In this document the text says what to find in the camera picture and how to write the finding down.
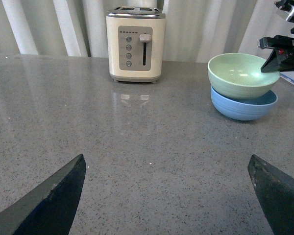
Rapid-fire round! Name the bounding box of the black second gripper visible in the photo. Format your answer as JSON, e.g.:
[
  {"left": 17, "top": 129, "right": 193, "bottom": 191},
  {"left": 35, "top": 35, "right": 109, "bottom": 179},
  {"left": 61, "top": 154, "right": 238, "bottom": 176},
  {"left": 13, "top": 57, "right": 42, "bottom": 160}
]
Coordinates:
[{"left": 259, "top": 0, "right": 294, "bottom": 72}]

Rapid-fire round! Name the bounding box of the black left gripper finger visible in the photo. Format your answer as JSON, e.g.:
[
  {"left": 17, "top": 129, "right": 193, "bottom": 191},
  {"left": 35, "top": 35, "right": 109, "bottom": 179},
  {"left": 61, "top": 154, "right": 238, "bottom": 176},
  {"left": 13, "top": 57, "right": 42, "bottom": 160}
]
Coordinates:
[{"left": 0, "top": 154, "right": 86, "bottom": 235}]

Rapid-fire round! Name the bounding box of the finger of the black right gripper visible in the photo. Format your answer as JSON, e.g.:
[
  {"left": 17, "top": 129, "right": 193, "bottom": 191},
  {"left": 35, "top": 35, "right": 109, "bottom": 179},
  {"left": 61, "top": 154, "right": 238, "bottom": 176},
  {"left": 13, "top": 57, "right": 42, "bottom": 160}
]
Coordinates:
[{"left": 247, "top": 155, "right": 294, "bottom": 235}]

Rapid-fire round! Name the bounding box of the green bowl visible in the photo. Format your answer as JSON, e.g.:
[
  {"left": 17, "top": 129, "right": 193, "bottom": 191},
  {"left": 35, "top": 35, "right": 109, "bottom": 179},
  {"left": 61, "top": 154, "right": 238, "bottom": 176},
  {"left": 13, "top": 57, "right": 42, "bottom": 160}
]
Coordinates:
[{"left": 207, "top": 53, "right": 280, "bottom": 99}]

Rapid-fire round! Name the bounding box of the blue bowl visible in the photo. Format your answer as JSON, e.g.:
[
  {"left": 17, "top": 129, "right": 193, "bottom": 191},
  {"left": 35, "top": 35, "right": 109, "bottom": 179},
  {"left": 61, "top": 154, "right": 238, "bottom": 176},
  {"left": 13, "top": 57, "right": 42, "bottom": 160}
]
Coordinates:
[{"left": 210, "top": 86, "right": 278, "bottom": 121}]

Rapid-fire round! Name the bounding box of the white curtain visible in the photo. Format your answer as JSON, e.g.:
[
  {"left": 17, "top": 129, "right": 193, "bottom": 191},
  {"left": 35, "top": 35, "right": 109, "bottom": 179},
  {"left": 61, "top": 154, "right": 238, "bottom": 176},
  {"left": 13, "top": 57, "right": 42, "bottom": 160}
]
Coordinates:
[{"left": 0, "top": 0, "right": 294, "bottom": 63}]

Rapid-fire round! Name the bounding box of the cream two-slot toaster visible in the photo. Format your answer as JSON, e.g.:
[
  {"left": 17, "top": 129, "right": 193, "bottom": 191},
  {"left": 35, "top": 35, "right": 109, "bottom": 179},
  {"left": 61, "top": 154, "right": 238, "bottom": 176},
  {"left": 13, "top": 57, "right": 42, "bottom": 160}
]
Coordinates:
[{"left": 106, "top": 6, "right": 166, "bottom": 83}]

